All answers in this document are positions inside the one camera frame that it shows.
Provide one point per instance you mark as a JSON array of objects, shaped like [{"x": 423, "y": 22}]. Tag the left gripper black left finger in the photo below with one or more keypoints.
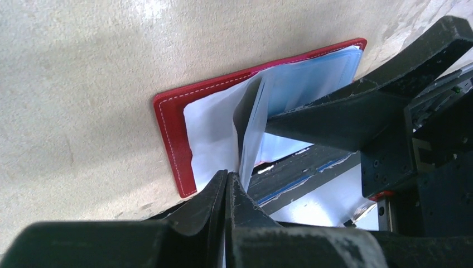
[{"x": 192, "y": 232}]

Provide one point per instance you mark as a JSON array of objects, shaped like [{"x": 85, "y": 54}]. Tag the red card holder wallet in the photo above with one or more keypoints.
[{"x": 219, "y": 123}]

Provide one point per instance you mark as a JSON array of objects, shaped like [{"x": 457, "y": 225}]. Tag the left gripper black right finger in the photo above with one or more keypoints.
[{"x": 245, "y": 220}]

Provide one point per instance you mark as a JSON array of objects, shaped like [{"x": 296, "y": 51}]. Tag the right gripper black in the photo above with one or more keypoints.
[{"x": 419, "y": 169}]

